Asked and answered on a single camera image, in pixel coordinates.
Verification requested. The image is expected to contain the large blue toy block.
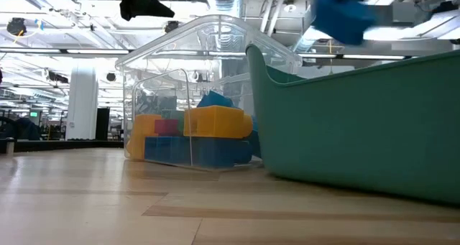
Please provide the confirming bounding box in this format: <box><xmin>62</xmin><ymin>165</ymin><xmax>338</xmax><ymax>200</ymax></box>
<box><xmin>310</xmin><ymin>0</ymin><xmax>377</xmax><ymax>47</ymax></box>

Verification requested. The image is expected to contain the red toy block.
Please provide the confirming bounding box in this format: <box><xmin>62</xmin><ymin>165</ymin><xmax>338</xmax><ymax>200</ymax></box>
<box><xmin>154</xmin><ymin>119</ymin><xmax>180</xmax><ymax>137</ymax></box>

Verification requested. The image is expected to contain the big yellow toy block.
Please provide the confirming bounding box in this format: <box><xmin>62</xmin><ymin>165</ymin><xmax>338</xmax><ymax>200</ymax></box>
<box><xmin>183</xmin><ymin>105</ymin><xmax>254</xmax><ymax>140</ymax></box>

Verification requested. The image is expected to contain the round black ceiling device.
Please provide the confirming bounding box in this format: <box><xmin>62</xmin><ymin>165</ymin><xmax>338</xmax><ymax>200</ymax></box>
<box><xmin>163</xmin><ymin>19</ymin><xmax>181</xmax><ymax>34</ymax></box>
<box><xmin>6</xmin><ymin>17</ymin><xmax>29</xmax><ymax>37</ymax></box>

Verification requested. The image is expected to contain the clear plastic storage bin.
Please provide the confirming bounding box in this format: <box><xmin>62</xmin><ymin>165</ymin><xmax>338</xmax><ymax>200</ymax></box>
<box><xmin>114</xmin><ymin>14</ymin><xmax>303</xmax><ymax>172</ymax></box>

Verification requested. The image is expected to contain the ceiling strip light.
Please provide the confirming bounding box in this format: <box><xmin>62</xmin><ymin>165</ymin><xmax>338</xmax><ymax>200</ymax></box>
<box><xmin>300</xmin><ymin>52</ymin><xmax>406</xmax><ymax>60</ymax></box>

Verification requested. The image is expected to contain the green toy block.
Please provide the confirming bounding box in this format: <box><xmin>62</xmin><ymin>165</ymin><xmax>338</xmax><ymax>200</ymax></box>
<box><xmin>160</xmin><ymin>108</ymin><xmax>185</xmax><ymax>134</ymax></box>

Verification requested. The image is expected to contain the white square pillar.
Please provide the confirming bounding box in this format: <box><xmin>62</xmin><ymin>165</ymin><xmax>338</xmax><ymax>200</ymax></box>
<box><xmin>65</xmin><ymin>65</ymin><xmax>99</xmax><ymax>141</ymax></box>

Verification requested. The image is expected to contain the black tall cabinet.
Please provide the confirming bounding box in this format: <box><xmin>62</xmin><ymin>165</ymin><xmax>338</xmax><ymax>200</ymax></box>
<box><xmin>94</xmin><ymin>107</ymin><xmax>111</xmax><ymax>141</ymax></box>

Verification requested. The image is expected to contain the green plastic bin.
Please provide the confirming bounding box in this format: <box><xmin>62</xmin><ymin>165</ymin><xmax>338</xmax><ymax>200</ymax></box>
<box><xmin>245</xmin><ymin>43</ymin><xmax>460</xmax><ymax>207</ymax></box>

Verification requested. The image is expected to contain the long blue toy block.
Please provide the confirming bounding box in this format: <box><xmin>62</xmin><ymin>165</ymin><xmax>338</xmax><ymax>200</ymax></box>
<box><xmin>144</xmin><ymin>136</ymin><xmax>192</xmax><ymax>166</ymax></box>

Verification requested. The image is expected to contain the dark background chair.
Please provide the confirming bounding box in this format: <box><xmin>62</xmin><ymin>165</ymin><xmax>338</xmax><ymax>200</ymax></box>
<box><xmin>0</xmin><ymin>116</ymin><xmax>42</xmax><ymax>142</ymax></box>

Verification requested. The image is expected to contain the silver ribbed ventilation duct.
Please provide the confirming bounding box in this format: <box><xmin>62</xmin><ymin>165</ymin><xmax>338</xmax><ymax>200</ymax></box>
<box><xmin>290</xmin><ymin>25</ymin><xmax>334</xmax><ymax>55</ymax></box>

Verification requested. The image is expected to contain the black aluminium rig frame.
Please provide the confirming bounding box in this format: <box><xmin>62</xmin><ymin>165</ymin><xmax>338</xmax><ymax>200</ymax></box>
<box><xmin>13</xmin><ymin>139</ymin><xmax>125</xmax><ymax>154</ymax></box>

